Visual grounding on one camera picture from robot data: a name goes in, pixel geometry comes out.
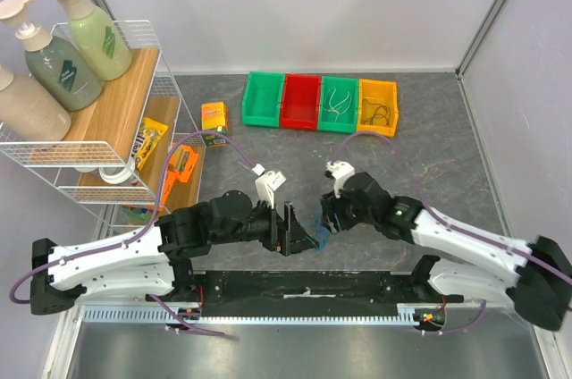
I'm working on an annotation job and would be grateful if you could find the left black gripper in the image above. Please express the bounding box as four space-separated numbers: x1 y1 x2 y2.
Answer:
212 195 320 257

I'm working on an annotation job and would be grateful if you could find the blue thin cable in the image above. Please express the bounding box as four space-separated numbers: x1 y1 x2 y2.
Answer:
311 215 332 253

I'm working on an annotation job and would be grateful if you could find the black thin cable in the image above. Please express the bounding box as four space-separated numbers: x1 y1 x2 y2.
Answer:
359 97 397 126

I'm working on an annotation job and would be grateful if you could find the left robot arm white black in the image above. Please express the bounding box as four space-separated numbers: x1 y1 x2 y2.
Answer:
29 190 318 316

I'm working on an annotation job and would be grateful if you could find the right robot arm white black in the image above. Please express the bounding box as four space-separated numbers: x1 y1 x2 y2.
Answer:
321 162 571 332

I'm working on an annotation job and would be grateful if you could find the yellow bin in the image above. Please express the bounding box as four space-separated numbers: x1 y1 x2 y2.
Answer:
356 79 400 138

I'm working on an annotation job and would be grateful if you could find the red bin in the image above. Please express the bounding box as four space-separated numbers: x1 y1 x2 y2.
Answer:
280 73 322 131

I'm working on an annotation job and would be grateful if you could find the green bin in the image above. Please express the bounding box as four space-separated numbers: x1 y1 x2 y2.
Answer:
317 76 359 133
241 72 285 128

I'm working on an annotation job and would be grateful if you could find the orange toy package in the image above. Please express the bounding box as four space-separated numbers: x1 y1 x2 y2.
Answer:
159 145 198 211

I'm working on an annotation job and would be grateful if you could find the left green bin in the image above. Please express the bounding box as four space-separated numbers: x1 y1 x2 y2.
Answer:
241 72 285 128

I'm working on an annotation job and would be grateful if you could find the yellow green small box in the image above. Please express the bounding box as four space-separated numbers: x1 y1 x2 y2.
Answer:
201 102 228 147

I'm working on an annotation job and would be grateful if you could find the colourful box on lower shelf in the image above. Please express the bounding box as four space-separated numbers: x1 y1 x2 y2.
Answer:
121 206 154 226

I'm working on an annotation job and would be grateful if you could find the white tape roll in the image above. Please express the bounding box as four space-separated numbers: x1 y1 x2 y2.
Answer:
98 158 138 186

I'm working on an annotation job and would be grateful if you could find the yellow candy bag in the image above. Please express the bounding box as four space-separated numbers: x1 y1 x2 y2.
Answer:
131 117 168 171

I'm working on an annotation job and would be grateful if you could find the dark green pump bottle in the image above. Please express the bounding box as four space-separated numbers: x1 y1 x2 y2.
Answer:
15 22 103 112

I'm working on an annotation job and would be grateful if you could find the light green pump bottle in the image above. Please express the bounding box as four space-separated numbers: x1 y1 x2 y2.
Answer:
57 0 132 80

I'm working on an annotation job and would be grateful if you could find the beige pump bottle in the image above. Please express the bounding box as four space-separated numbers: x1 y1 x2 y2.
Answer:
0 0 72 142

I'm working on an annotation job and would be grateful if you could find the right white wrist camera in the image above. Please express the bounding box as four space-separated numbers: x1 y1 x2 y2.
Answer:
324 160 355 198

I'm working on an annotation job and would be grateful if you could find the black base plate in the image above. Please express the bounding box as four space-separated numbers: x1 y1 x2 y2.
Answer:
163 271 444 315

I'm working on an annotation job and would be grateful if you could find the slotted cable duct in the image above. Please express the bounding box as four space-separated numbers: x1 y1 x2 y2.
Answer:
82 305 419 326

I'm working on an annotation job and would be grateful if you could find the white wire shelf rack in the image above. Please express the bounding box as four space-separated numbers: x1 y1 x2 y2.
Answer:
1 20 206 239

